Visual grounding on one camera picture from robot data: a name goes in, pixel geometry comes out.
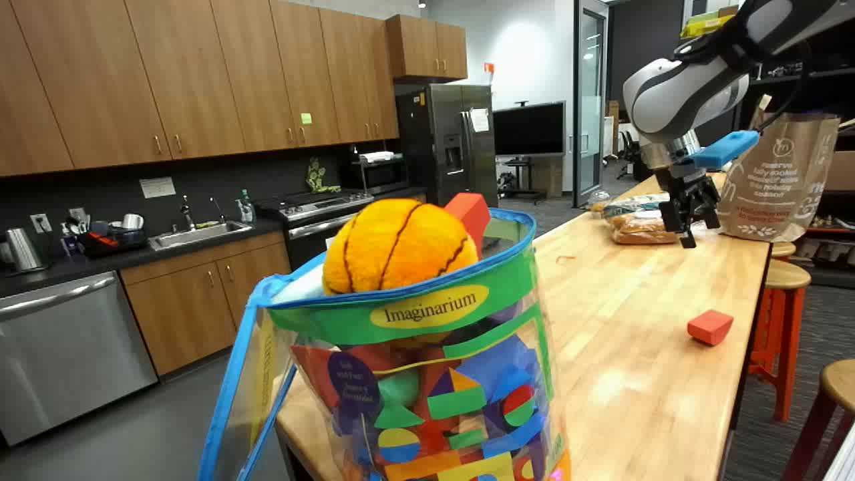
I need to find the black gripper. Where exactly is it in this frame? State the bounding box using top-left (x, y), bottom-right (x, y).
top-left (659, 158), bottom-right (725, 252)

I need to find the red semicircle foam block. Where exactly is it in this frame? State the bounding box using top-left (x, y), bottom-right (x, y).
top-left (685, 309), bottom-right (739, 350)

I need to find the red rectangular foam block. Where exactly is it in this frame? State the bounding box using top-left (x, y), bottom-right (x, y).
top-left (443, 190), bottom-right (494, 256)

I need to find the bagged bread loaf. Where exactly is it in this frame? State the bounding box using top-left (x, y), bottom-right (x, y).
top-left (608, 211), bottom-right (685, 248)

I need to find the orange stool wooden seat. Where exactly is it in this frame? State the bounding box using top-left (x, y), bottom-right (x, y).
top-left (745, 260), bottom-right (815, 425)
top-left (783, 355), bottom-right (855, 481)

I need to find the black television screen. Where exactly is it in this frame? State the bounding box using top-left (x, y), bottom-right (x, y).
top-left (492, 99), bottom-right (568, 160)

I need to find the yellow box on shelf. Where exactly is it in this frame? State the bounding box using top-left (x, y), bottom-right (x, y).
top-left (680, 9), bottom-right (744, 40)

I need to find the stainless steel refrigerator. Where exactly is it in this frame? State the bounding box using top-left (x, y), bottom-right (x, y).
top-left (395, 84), bottom-right (501, 208)

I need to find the orange plush basketball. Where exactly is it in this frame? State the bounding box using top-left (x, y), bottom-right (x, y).
top-left (321, 195), bottom-right (482, 297)

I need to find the colourful snack jar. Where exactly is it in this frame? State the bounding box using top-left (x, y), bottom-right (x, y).
top-left (195, 208), bottom-right (572, 481)

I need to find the stainless microwave oven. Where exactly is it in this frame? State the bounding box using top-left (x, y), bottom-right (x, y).
top-left (350, 148), bottom-right (409, 192)

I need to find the small wooden cabinet over fridge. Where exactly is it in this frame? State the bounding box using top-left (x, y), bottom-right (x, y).
top-left (383, 13), bottom-right (470, 84)

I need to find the stainless steel stove oven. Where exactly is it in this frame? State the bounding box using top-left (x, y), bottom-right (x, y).
top-left (279, 187), bottom-right (377, 270)

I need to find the green potted plant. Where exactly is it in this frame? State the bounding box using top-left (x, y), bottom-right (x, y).
top-left (306, 158), bottom-right (343, 199)

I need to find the soap bottle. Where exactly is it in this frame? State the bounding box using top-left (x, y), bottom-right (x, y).
top-left (235, 187), bottom-right (259, 226)

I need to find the steel kitchen sink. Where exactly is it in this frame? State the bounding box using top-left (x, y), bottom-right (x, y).
top-left (147, 220), bottom-right (255, 254)

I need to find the wooden base cabinet wide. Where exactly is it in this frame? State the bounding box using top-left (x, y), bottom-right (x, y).
top-left (119, 231), bottom-right (295, 381)

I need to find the red and silver cookware pile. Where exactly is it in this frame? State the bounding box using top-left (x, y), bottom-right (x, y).
top-left (60, 207), bottom-right (150, 260)

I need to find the stainless steel dishwasher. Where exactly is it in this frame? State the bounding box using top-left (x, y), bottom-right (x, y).
top-left (0, 270), bottom-right (162, 450)

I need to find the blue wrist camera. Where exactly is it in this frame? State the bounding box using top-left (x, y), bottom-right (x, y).
top-left (691, 130), bottom-right (763, 175)

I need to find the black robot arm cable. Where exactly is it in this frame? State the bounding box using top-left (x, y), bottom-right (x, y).
top-left (719, 13), bottom-right (818, 124)

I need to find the long wooden wall cabinet row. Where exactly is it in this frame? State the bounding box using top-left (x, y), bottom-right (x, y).
top-left (0, 0), bottom-right (401, 179)

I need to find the white wall plate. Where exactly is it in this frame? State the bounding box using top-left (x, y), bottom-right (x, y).
top-left (136, 175), bottom-right (180, 202)

